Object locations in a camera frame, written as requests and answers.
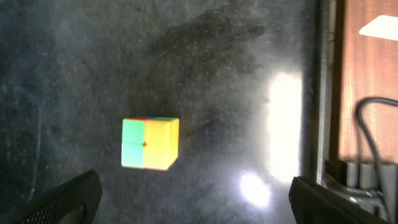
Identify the many-coloured puzzle cube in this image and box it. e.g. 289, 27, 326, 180
121, 116, 180, 172

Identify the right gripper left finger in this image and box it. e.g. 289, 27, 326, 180
0, 169, 104, 224

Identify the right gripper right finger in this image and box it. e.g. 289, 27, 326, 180
288, 175, 391, 224

